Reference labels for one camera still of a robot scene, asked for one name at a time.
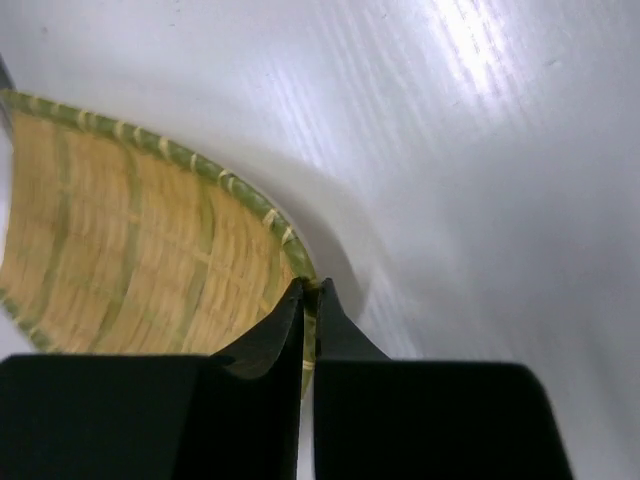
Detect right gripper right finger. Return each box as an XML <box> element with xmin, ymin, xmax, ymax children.
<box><xmin>313</xmin><ymin>280</ymin><xmax>572</xmax><ymax>479</ymax></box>

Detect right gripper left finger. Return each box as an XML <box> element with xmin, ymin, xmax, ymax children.
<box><xmin>1</xmin><ymin>280</ymin><xmax>304</xmax><ymax>479</ymax></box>

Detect woven bamboo tray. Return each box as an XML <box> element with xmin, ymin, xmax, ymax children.
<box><xmin>1</xmin><ymin>89</ymin><xmax>319</xmax><ymax>382</ymax></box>

